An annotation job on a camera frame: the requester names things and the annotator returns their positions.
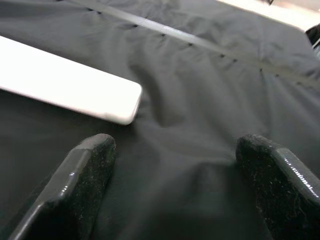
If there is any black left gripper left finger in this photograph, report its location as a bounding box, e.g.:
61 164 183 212
7 133 117 240

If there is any black tablecloth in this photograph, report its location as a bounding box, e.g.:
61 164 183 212
0 0 320 240

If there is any white plastic table leg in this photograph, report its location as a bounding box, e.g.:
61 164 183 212
0 34 143 126

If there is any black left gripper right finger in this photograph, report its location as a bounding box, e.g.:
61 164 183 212
235 133 320 240

